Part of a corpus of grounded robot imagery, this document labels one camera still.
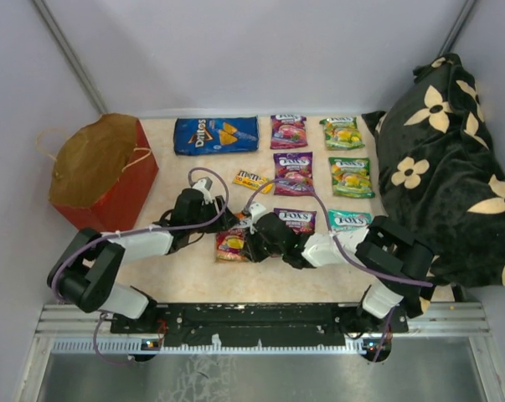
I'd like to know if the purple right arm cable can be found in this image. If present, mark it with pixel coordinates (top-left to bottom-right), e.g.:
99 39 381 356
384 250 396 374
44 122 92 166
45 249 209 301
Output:
244 179 435 364

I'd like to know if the purple berries candy packet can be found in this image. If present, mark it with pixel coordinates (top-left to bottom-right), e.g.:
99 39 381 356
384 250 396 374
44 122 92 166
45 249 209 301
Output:
273 152 314 197
274 208 317 234
271 114 308 150

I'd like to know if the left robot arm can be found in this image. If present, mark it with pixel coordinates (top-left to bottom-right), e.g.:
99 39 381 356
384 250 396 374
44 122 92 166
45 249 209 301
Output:
47 188 233 321

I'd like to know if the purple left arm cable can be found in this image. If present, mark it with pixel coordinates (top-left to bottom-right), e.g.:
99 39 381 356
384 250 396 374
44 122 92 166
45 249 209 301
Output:
49 167 230 368

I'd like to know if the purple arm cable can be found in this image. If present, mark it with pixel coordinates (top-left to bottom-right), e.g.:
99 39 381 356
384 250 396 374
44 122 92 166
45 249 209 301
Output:
244 179 435 364
49 167 230 368

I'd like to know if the black floral blanket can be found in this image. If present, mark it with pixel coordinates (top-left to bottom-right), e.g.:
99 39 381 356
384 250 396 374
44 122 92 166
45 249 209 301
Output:
360 52 505 319

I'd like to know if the teal candy packet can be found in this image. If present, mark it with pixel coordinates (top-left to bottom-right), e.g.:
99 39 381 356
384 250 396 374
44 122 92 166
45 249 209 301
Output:
327 209 373 232

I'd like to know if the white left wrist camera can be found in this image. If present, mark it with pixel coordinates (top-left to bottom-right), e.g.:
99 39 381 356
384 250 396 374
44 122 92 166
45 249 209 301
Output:
190 177 214 204

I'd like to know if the orange fruit candy packet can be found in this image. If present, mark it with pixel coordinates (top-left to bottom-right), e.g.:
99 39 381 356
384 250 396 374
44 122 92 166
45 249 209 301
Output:
215 213 250 262

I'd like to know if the red paper bag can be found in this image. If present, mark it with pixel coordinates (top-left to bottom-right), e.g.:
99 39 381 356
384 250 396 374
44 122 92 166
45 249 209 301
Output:
36 113 159 231

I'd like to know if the green snack packet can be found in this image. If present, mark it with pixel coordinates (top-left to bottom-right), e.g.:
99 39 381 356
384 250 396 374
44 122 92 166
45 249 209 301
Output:
320 116 365 151

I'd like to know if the yellow chocolate candy packet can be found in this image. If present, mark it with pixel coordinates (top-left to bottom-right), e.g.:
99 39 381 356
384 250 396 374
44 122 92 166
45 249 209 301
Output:
232 170 270 190

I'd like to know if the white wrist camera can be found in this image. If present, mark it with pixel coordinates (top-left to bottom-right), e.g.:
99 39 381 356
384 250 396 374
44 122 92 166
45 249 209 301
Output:
243 202 266 222
190 177 214 204

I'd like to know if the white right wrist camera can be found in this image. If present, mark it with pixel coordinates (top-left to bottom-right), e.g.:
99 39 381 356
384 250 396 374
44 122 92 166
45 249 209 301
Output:
243 202 266 222

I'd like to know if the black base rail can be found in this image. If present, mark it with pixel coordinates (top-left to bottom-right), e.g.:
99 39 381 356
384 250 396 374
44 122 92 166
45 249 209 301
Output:
111 302 408 348

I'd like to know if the blue snack packet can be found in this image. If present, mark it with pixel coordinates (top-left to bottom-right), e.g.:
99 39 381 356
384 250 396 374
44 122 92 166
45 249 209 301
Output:
173 116 260 157

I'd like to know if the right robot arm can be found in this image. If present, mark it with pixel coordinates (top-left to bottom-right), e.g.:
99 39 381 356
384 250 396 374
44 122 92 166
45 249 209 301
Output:
245 210 435 335

